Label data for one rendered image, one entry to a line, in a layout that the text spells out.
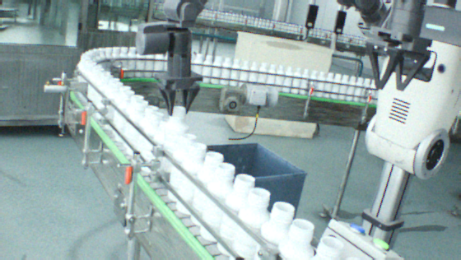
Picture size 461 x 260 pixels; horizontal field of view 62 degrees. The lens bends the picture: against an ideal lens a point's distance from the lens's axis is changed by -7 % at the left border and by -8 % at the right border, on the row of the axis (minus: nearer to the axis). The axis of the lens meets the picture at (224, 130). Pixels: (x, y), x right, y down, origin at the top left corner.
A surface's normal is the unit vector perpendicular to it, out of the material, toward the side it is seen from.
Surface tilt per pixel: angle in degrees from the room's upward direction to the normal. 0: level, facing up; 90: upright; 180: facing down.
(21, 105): 90
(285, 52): 90
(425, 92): 90
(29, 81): 90
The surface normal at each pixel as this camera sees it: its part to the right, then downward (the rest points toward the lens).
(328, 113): 0.25, 0.33
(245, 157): 0.52, 0.33
